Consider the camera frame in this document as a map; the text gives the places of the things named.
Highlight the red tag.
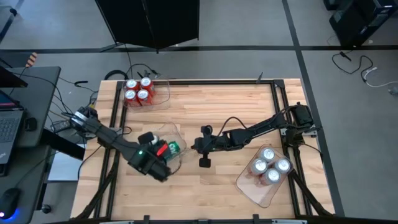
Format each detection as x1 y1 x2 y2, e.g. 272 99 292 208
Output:
155 144 169 157

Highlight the pink white Spindrift can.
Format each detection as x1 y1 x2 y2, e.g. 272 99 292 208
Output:
248 157 268 177
259 167 282 187
260 147 276 162
275 157 292 174

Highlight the black metal bar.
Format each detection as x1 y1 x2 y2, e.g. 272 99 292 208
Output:
42 129 86 161

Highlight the black camera cable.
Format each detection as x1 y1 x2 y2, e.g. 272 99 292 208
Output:
216 116 252 139

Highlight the black computer tower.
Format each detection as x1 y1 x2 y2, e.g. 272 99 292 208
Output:
328 0 398 48

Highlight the black laptop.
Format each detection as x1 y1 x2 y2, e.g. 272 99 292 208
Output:
0 90 25 166

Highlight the black stand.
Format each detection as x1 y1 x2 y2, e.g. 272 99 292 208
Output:
0 6 18 43

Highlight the black computer mouse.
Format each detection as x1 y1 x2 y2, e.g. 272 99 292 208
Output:
0 187 22 220

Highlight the orange black striped marker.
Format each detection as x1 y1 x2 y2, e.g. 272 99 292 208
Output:
25 52 39 68

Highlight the black coiled cable loop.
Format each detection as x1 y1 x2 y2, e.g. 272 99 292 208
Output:
104 69 129 81

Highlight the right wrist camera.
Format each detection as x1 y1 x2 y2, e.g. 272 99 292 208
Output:
200 124 214 137

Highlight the dark grey desk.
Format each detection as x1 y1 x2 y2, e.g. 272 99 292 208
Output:
0 65 62 224

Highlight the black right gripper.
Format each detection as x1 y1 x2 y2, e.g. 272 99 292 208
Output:
190 136 231 169

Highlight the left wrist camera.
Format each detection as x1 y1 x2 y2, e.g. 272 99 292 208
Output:
138 131 155 145

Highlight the black backdrop panel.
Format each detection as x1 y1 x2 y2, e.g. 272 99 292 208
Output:
95 0 201 54

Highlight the black floor cable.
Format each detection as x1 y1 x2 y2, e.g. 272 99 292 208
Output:
331 51 374 82

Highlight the white floor cable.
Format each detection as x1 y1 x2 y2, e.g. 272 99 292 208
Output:
362 67 398 90

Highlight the clear plastic bin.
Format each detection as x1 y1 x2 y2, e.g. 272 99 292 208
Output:
235 143 295 208
123 78 172 112
133 121 188 167

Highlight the white board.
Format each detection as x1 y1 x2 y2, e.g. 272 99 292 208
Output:
47 152 85 182

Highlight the red Fanta can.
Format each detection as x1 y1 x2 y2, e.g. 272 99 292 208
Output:
136 89 153 106
139 77 155 94
125 79 140 93
123 89 139 107

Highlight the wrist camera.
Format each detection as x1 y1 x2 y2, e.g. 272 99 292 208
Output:
200 124 214 137
138 131 155 145

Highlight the small black desk device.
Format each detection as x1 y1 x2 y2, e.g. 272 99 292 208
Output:
24 117 39 132

